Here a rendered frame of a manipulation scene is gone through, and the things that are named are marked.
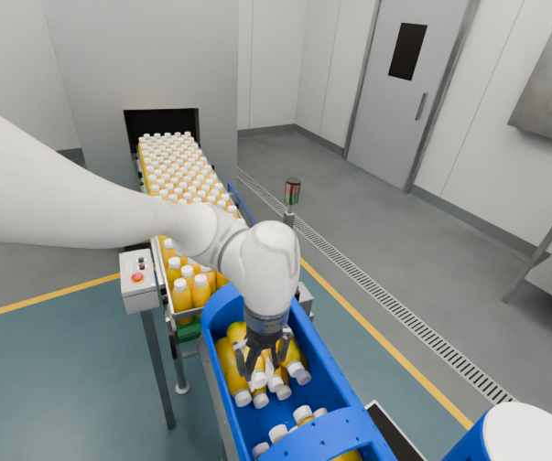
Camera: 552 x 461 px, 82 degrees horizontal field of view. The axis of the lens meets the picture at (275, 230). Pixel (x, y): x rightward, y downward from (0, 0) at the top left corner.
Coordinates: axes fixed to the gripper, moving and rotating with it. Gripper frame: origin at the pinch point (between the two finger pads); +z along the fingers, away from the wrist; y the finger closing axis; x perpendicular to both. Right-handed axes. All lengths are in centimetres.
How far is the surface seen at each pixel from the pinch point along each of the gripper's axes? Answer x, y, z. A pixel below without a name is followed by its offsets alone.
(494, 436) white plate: -30, 50, 10
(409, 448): -8, 80, 99
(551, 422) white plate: -33, 67, 10
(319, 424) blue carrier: -18.0, 4.0, -9.7
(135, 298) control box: 41.4, -25.4, 7.2
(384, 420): 7, 77, 99
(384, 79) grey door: 305, 285, -10
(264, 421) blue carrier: -3.0, 0.8, 17.2
